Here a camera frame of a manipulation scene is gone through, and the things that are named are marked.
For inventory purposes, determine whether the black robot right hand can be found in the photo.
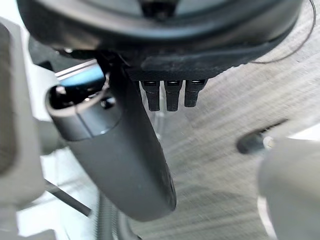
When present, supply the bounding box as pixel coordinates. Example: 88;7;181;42
16;0;300;222

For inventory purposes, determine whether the silver robot leg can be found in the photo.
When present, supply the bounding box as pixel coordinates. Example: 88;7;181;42
0;15;61;240
256;136;320;240

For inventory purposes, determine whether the black cable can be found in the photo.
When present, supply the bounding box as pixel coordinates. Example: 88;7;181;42
44;180;92;217

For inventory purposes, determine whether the thin black wire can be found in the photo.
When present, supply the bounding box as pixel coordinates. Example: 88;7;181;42
250;0;315;64

